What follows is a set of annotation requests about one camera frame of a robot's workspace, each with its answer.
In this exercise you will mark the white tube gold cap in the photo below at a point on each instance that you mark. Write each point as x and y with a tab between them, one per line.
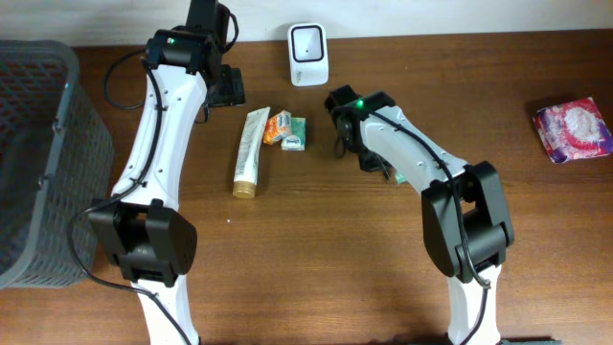
246	171

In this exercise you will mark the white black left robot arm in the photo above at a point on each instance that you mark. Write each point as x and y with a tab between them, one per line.
139	227

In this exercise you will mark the white barcode scanner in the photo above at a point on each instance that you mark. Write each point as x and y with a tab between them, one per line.
308	54

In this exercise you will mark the green white tissue pack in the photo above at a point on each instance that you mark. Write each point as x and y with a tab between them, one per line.
296	140

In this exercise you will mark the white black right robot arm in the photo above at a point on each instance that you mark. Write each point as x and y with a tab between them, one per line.
466	222

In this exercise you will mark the orange tissue pack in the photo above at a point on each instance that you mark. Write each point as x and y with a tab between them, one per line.
277	128

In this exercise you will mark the teal wet wipes pack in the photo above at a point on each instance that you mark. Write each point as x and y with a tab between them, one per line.
399	178

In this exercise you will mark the red purple tissue pack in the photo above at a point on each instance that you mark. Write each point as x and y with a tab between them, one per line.
573	131

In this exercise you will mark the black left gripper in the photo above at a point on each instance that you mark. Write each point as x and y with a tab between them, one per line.
232	87

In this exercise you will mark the grey plastic mesh basket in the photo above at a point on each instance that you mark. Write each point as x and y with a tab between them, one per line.
56	156

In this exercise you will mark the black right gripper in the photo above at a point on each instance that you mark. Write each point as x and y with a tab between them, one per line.
368	165

